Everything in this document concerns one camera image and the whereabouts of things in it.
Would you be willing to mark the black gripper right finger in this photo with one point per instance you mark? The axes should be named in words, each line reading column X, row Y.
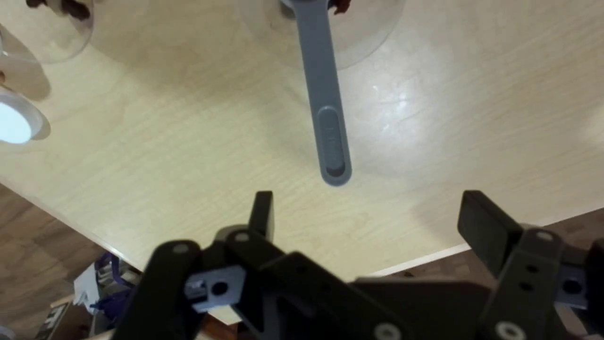
column 488, row 229

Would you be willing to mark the clear cup with nuts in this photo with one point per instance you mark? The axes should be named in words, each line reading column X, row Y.
column 46, row 31

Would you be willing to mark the grey measuring spoon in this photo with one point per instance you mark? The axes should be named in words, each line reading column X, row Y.
column 324, row 87

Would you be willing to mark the white bottle cap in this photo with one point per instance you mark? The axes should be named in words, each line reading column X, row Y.
column 20, row 119

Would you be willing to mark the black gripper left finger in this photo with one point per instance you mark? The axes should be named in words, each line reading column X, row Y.
column 261, row 218

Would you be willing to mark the wooden dining table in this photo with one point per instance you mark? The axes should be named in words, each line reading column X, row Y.
column 175, row 116

